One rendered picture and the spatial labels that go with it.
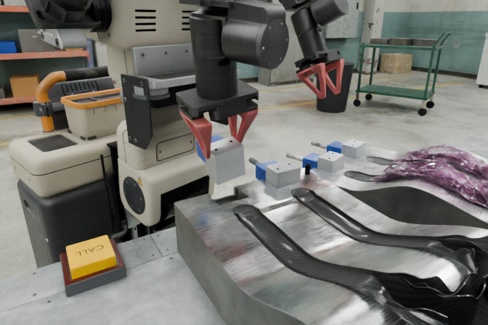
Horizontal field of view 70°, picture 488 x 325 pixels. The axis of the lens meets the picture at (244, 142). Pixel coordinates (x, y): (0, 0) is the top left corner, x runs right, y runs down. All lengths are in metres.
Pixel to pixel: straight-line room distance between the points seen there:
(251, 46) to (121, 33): 0.46
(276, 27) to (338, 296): 0.28
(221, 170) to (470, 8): 8.26
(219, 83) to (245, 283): 0.24
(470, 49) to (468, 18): 0.62
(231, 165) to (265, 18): 0.23
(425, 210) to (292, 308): 0.37
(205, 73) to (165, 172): 0.47
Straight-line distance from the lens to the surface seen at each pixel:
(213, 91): 0.46
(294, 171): 0.60
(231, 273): 0.42
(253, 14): 0.40
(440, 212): 0.65
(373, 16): 8.12
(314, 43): 0.82
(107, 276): 0.56
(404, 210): 0.66
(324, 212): 0.55
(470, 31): 8.59
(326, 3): 0.81
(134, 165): 0.90
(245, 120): 0.50
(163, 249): 0.61
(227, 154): 0.51
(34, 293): 0.60
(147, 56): 0.81
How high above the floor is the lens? 1.16
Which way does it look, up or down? 20 degrees down
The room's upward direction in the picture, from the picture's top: straight up
